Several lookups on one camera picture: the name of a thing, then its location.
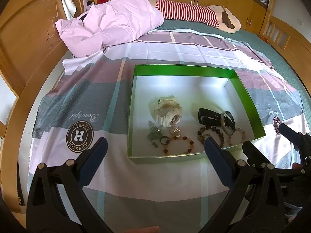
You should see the pink bead bracelet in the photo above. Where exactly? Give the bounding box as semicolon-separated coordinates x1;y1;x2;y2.
228;127;247;147

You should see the black strap watch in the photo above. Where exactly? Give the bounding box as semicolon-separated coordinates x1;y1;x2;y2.
198;108;221;127

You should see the striped plush toy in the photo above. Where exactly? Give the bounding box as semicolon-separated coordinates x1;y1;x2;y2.
148;0;241;34

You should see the white wrist watch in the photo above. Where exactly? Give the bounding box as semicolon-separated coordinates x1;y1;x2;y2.
148;95;183;128

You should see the gold butterfly brooch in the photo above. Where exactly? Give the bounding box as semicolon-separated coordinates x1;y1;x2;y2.
169;126;181;137

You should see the silver metal bangle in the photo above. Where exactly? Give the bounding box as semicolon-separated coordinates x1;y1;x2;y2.
220;111;236;136

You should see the wooden footboard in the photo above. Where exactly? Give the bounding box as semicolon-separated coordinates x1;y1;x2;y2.
259;10;311;92

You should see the pink pillow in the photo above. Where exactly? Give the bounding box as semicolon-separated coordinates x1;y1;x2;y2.
55;0;164;57

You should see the green cardboard box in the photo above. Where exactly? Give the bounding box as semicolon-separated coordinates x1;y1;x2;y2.
128;64;266;163

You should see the brown wooden bead bracelet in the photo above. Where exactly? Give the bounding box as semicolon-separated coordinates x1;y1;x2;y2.
197;125;225;148

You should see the red orange bead bracelet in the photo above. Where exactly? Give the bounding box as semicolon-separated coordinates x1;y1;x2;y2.
163;135;195;156

